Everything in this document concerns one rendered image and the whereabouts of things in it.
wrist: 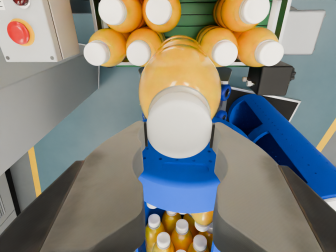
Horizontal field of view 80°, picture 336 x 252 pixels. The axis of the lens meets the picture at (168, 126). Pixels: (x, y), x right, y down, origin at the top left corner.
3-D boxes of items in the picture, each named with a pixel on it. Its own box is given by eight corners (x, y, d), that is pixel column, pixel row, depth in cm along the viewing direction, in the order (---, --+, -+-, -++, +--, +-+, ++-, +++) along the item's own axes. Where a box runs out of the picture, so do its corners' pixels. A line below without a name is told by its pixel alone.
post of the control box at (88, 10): (134, 14, 130) (40, 13, 42) (133, 7, 128) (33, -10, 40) (140, 14, 130) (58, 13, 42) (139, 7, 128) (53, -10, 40)
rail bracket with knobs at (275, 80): (237, 83, 57) (248, 96, 48) (241, 57, 54) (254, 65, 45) (273, 83, 57) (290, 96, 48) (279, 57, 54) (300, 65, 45)
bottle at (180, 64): (183, 23, 27) (188, 34, 11) (213, 64, 30) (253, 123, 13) (146, 58, 30) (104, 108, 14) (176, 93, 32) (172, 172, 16)
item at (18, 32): (15, 43, 36) (10, 44, 35) (7, 21, 34) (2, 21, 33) (35, 43, 36) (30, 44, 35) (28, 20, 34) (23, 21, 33)
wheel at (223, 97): (216, 102, 53) (223, 104, 51) (218, 85, 50) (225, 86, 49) (224, 97, 55) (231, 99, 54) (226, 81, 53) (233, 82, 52)
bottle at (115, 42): (104, 37, 53) (71, 47, 36) (125, 19, 51) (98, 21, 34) (122, 60, 55) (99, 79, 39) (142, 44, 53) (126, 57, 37)
